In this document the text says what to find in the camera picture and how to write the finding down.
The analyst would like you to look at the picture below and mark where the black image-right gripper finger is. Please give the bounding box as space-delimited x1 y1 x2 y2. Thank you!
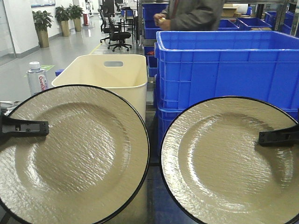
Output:
258 125 299 147

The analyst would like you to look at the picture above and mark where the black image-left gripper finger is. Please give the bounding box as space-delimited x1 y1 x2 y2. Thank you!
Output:
0 113 49 139

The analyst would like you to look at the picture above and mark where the beige plate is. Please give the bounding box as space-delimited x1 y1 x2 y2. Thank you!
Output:
160 97 299 224
0 85 150 224

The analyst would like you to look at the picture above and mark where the clear water bottle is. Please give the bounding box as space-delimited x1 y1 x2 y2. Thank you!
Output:
27 61 49 96

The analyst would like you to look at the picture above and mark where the potted plant gold pot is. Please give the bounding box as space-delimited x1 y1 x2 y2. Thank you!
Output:
32 10 53 48

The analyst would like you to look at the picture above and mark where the upper large blue crate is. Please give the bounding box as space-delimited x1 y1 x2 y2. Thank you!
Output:
155 31 299 110

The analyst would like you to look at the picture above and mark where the large blue crate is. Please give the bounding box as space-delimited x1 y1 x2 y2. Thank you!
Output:
156 107 299 156
155 31 299 110

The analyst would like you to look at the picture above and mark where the lower large blue crate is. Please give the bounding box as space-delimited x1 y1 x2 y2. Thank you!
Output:
156 107 299 156

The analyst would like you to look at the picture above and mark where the cream plastic bin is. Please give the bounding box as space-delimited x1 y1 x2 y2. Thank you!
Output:
51 54 148 119

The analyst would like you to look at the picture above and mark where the black office chair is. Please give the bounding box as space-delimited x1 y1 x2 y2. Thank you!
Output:
98 9 132 52

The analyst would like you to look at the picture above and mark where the person in grey jacket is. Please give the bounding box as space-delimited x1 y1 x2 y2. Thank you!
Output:
153 0 224 31

